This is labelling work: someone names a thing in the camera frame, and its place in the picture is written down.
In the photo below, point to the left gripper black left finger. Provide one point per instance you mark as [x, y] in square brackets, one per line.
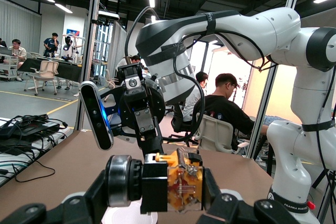
[78, 208]

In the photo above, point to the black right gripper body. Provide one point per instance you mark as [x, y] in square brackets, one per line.
[157, 103]

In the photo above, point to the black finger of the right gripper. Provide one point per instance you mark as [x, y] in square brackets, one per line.
[144, 120]
[132, 82]

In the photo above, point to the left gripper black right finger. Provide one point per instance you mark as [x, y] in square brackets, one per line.
[236, 208]

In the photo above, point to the orange push button switch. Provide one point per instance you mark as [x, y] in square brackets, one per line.
[183, 182]

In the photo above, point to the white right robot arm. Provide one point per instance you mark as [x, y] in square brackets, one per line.
[262, 32]

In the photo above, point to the red knob on arm base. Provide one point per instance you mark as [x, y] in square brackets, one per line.
[311, 205]

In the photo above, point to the dark haired person in white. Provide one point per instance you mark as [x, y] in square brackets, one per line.
[135, 58]

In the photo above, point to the black office chair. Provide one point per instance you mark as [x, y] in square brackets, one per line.
[178, 119]

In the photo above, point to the person in white shirt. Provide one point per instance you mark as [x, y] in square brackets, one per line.
[191, 103]

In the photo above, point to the pale pink round plate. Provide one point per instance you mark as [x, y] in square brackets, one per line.
[126, 216]

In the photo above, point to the white mesh office chair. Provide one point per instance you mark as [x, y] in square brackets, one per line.
[215, 132]

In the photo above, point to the table with black cloth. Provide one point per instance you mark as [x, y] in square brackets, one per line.
[68, 70]

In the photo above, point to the person in black shirt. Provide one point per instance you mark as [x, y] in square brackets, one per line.
[225, 111]

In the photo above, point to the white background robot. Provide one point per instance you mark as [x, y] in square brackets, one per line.
[68, 48]

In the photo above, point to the beige mesh office chair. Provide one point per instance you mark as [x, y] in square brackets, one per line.
[48, 68]

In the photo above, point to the standing person in blue shirt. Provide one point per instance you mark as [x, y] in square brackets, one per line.
[50, 44]

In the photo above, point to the seated person in beige shirt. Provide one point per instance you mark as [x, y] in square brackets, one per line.
[19, 52]

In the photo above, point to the white rolling cart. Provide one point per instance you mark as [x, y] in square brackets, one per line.
[9, 66]

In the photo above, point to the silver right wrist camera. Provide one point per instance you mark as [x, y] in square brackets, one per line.
[97, 119]

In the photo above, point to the aluminium frame post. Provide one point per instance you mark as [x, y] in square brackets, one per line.
[262, 108]
[92, 40]

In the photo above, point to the white camera on frame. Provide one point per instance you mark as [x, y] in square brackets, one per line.
[109, 15]

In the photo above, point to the blue wall poster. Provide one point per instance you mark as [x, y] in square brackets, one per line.
[72, 32]

